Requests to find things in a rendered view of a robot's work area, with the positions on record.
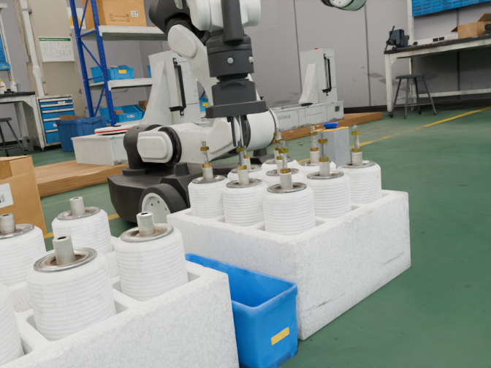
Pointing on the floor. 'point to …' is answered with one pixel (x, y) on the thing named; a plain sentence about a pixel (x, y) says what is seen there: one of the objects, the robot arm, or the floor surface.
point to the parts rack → (109, 32)
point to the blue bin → (259, 314)
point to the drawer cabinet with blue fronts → (66, 105)
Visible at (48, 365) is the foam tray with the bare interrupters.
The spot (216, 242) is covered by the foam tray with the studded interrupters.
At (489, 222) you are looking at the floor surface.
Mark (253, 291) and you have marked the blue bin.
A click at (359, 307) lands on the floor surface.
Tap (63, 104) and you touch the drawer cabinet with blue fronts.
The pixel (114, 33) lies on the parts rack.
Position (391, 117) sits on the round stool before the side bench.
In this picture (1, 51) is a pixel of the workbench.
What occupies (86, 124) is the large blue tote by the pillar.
